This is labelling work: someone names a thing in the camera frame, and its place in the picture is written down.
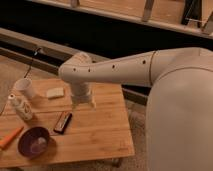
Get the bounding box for wooden cutting board table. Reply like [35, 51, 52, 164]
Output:
[0, 79, 134, 168]

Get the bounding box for orange carrot toy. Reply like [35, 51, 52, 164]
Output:
[0, 127, 23, 149]

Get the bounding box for grey metal rail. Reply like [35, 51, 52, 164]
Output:
[0, 28, 148, 105]

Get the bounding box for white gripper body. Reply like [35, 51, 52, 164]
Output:
[70, 83, 92, 103]

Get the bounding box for purple bowl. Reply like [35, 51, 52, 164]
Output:
[18, 127, 50, 159]

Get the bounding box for white plastic bottle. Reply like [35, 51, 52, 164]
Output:
[8, 94, 33, 121]

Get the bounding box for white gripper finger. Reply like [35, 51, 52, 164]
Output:
[89, 99, 96, 108]
[71, 101, 77, 109]

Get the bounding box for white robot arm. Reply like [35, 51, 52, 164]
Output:
[58, 47, 213, 171]

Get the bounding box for black cable left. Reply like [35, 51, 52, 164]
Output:
[23, 47, 43, 79]

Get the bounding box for white ceramic cup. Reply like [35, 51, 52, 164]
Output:
[14, 78, 36, 99]

